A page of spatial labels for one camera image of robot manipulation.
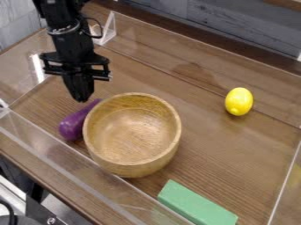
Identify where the clear acrylic corner bracket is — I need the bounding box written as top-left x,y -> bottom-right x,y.
90,11 -> 117,46

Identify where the brown wooden bowl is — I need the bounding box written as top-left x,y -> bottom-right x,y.
83,92 -> 182,178

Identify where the purple toy eggplant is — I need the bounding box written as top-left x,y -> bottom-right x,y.
59,98 -> 102,141

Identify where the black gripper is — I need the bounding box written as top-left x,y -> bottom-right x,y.
39,27 -> 112,102

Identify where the black cable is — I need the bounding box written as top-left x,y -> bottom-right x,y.
82,17 -> 105,40

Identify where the yellow toy lemon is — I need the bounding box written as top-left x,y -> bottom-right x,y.
225,87 -> 255,116

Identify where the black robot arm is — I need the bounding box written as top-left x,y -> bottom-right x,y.
33,0 -> 112,102

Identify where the green foam block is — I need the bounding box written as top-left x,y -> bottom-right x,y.
158,179 -> 239,225

